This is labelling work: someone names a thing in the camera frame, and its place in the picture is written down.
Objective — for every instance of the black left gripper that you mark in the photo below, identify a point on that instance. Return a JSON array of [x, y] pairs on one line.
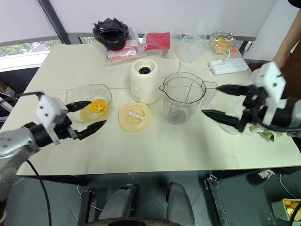
[[65, 131]]

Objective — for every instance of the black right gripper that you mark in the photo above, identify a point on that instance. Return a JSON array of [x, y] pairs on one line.
[[252, 100]]

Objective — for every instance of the cream blender lid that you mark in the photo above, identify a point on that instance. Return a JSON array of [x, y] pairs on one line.
[[134, 117]]

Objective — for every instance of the clear blender jug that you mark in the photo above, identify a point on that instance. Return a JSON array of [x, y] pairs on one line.
[[178, 110]]

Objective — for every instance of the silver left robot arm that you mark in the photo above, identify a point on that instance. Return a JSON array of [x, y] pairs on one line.
[[16, 143]]

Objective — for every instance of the bystander bare forearm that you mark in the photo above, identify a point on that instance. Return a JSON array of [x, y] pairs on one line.
[[285, 44]]

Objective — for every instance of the clear bowl with orange pieces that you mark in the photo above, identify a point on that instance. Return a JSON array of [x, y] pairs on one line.
[[80, 93]]

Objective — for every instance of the clear bag with fruit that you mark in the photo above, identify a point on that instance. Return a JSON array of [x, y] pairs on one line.
[[222, 40]]

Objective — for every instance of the green box of fruit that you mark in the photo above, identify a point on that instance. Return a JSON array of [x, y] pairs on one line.
[[282, 209]]

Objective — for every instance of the translucent white plastic bag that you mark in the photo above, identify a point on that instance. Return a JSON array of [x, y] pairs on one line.
[[229, 131]]

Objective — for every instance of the white power strip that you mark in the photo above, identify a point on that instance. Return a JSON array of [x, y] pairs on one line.
[[229, 66]]

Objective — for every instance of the cream blender base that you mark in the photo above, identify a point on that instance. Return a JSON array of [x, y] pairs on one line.
[[144, 86]]

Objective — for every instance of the clear crumpled plastic bag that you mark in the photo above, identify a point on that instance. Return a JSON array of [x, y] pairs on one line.
[[189, 47]]

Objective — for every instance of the plastic bag with red packs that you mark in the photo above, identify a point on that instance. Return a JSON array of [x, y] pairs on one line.
[[122, 53]]

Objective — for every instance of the black and white sneaker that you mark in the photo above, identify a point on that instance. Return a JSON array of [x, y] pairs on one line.
[[261, 177]]

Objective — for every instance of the black metal table leg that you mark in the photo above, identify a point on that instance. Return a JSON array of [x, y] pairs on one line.
[[85, 207], [216, 200]]

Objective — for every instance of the grey rounded robot leg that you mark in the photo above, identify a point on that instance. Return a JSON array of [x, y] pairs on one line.
[[179, 204], [118, 202]]

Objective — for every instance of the bagged red cloth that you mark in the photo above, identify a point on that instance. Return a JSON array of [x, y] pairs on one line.
[[157, 41]]

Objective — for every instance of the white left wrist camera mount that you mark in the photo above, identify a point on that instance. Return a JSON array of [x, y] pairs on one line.
[[47, 108]]

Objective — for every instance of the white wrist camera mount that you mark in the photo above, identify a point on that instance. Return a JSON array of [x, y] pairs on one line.
[[270, 80], [47, 108]]

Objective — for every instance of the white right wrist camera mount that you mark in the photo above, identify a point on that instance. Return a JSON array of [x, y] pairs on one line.
[[270, 80]]

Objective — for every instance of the dark window frame post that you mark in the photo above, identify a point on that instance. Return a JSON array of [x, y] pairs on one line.
[[55, 22]]

